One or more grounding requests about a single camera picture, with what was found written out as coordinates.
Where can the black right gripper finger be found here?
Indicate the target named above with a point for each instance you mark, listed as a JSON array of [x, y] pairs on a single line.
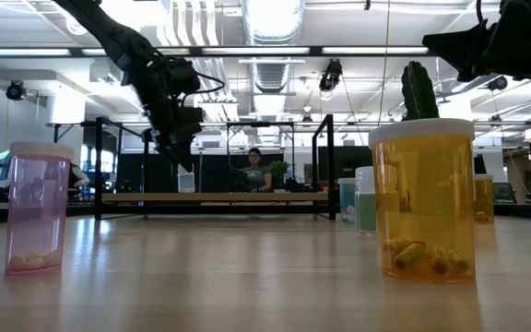
[[466, 46], [475, 74]]

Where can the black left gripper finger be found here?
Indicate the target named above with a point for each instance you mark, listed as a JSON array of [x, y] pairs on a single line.
[[189, 143], [166, 138]]

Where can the clear medicine bottle white cap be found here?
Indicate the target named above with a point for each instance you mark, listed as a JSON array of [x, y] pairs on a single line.
[[186, 183]]

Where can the orange medicine bottle white cap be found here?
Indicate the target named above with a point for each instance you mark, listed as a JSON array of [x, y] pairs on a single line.
[[484, 198], [422, 193]]

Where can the pink medicine bottle white cap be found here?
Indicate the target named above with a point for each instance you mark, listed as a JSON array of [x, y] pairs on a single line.
[[39, 207]]

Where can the teal medicine bottle white cap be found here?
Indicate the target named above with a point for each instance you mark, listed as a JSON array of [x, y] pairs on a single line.
[[346, 198]]

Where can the clear bottle with green label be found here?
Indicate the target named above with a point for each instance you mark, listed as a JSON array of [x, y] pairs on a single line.
[[366, 207]]

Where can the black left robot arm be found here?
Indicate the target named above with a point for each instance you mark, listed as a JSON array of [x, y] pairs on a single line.
[[104, 32]]

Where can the black partition panel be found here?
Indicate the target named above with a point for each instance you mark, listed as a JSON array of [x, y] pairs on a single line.
[[132, 175]]

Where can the tall green cactus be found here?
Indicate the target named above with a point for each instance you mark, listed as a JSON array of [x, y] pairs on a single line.
[[417, 92]]

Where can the person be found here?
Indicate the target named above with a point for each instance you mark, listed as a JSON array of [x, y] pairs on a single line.
[[256, 177], [80, 177]]

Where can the small green leafy plant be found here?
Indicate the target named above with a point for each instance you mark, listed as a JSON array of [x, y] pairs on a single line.
[[278, 168]]

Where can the small dark laptop screen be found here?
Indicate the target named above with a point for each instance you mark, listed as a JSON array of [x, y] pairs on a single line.
[[504, 193]]

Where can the lit computer monitor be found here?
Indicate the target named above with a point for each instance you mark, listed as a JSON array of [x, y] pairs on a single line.
[[2, 168]]

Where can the black ceiling camera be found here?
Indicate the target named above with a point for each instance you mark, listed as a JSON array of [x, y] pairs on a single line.
[[497, 83], [15, 91]]

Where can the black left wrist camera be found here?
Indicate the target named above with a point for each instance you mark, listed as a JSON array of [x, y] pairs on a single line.
[[192, 114]]

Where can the black frame wooden board shelf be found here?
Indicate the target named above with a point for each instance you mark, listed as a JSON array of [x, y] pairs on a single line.
[[210, 197]]

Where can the black background rig frame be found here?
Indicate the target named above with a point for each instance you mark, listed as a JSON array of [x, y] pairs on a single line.
[[261, 123]]

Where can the silver ceiling duct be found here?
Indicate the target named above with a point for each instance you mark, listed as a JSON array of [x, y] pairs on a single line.
[[272, 74]]

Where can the black overhead rig camera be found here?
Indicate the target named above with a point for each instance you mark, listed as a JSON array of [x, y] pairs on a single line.
[[331, 74]]

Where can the black aluminium rig frame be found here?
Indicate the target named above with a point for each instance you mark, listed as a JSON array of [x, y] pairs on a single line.
[[315, 50]]

